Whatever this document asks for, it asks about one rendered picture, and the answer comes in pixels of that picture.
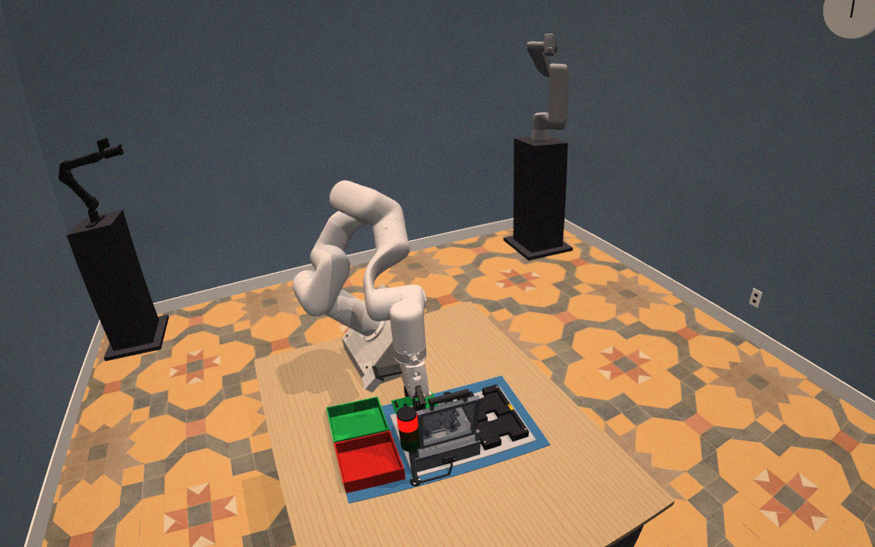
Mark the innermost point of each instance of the green circuit board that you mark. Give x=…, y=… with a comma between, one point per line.
x=407, y=401

